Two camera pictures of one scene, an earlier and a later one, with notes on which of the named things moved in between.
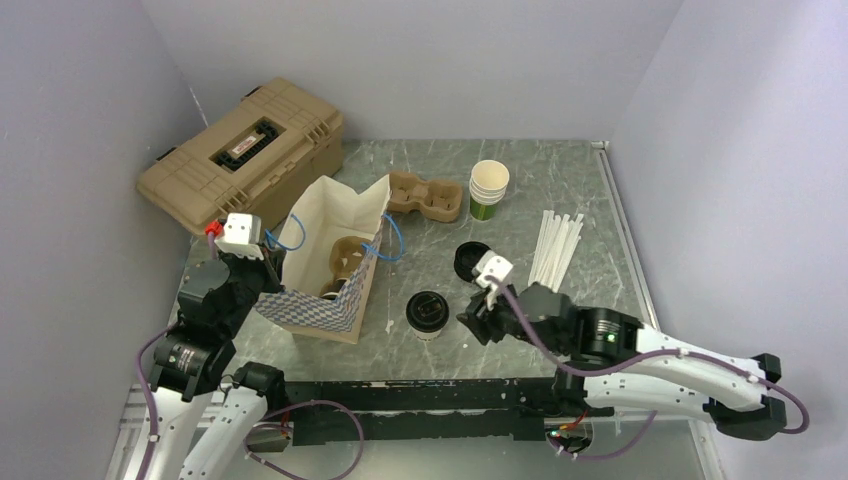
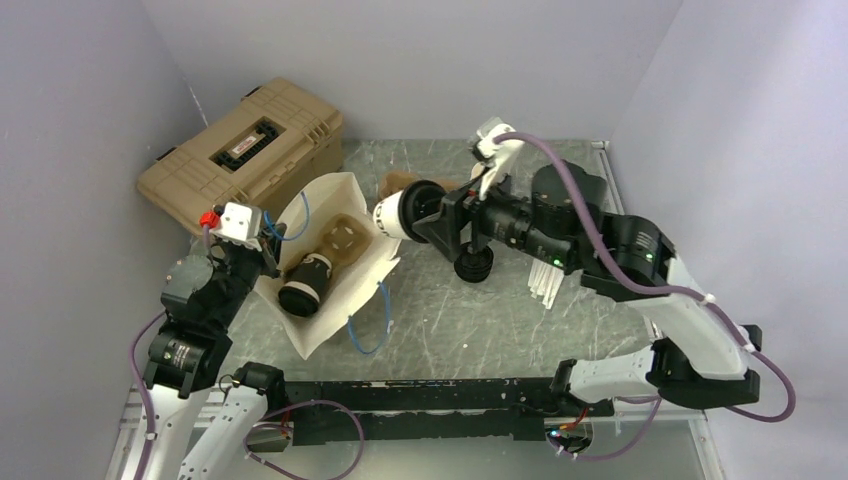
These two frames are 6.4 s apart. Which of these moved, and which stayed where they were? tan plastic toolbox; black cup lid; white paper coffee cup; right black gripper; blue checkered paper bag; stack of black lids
Moved: black cup lid; blue checkered paper bag; white paper coffee cup; right black gripper
Stayed: tan plastic toolbox; stack of black lids
